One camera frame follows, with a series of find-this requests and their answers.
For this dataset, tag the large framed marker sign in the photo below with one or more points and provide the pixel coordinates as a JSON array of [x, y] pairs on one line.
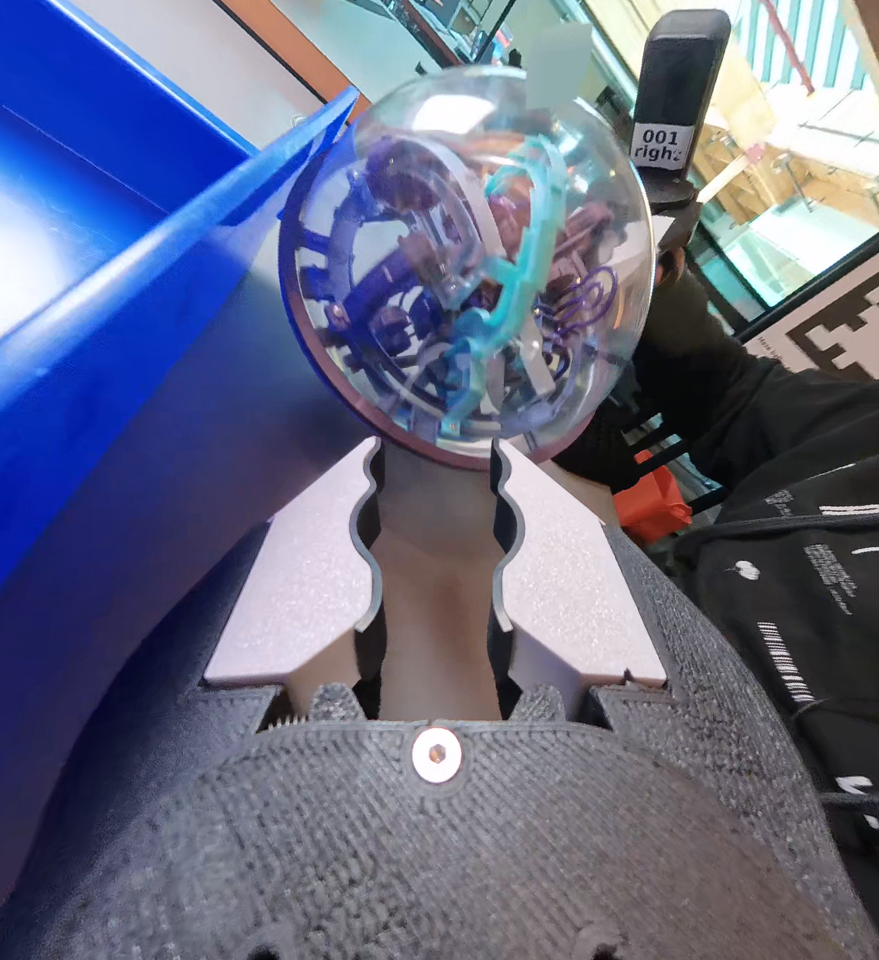
[[844, 330]]

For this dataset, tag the orange object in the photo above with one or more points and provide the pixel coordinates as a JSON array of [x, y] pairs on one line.
[[657, 502]]

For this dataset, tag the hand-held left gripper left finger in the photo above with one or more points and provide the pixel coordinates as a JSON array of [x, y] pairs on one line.
[[297, 592]]

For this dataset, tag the person's black printed hoodie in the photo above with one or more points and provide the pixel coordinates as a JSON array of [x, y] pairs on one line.
[[822, 637]]

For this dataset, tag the blue plastic bin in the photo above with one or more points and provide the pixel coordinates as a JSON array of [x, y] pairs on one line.
[[72, 300]]

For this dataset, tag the person's right forearm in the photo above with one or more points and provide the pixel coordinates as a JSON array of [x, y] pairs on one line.
[[694, 375]]

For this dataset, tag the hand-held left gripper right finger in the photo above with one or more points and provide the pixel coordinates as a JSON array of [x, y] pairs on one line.
[[574, 600]]

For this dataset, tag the person's right hand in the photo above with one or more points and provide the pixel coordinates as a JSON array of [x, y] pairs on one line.
[[670, 268]]

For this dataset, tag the clear maze ball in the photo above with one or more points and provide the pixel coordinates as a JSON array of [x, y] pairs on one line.
[[469, 262]]

